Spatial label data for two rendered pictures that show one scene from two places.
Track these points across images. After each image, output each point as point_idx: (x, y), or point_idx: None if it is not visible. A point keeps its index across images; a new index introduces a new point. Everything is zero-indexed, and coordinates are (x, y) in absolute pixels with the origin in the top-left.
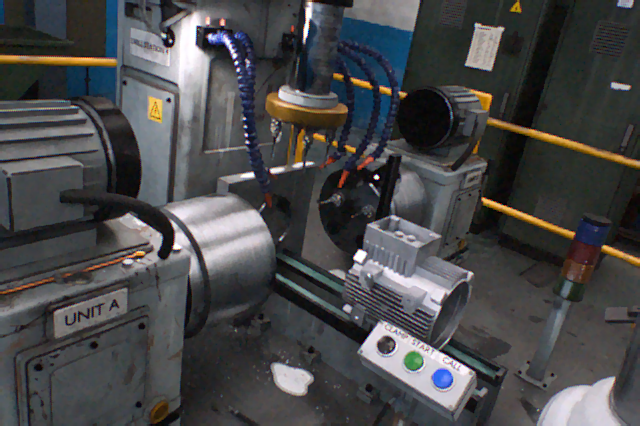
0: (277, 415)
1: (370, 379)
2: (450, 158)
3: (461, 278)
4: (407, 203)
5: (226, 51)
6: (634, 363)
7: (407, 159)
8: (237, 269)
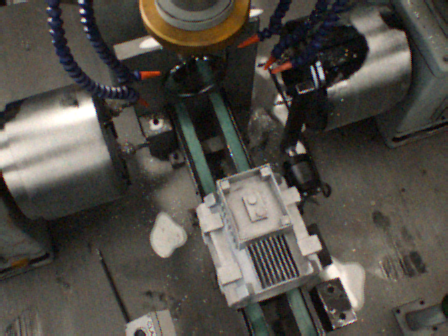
0: (132, 271)
1: None
2: None
3: (284, 280)
4: (357, 100)
5: None
6: None
7: (413, 15)
8: (68, 196)
